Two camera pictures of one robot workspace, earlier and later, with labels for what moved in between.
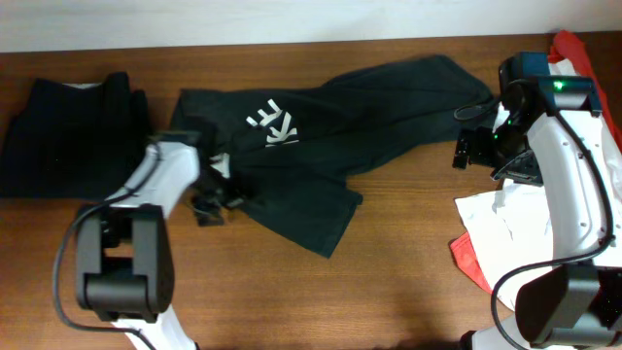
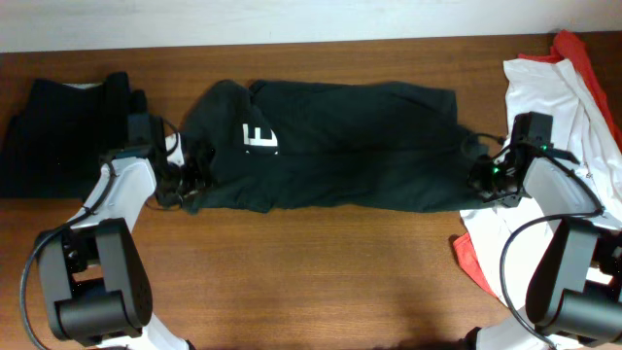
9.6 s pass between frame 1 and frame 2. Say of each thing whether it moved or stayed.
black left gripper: moved
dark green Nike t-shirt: moved
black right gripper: moved
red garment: stayed
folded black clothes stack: stayed
